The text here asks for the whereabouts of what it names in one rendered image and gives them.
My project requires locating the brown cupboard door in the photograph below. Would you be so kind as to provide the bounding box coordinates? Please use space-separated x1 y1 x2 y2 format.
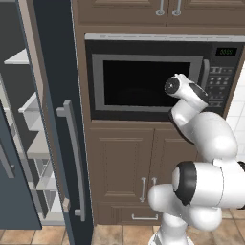
88 126 155 204
167 0 245 29
149 127 205 200
76 0 168 27

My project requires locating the black microwave oven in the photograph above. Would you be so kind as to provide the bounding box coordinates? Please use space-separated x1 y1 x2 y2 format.
84 33 245 123

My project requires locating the navy fridge door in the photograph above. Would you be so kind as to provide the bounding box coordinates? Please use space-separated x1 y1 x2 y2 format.
18 0 96 245

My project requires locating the short grey fridge drawer handle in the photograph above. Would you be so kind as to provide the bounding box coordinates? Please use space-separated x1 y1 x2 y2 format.
0 140 16 180

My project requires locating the microwave door with dark window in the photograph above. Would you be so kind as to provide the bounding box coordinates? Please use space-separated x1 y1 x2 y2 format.
91 53 206 113

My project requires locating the small tan shrimp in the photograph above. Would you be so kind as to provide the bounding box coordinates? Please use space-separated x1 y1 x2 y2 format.
62 197 72 213

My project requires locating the grey microwave door handle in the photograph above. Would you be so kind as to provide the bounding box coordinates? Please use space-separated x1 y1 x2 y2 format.
201 58 211 91

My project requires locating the navy fridge drawer front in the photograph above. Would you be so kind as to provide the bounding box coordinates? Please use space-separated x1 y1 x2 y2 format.
0 100 43 231

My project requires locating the silver drawer handle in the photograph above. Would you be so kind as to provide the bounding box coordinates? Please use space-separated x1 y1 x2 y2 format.
130 212 160 222

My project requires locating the brown drawer front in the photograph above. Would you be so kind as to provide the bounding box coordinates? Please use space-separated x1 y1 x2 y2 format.
95 202 167 226

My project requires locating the long grey fridge door handle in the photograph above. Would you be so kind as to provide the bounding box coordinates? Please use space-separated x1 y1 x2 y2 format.
56 99 87 223

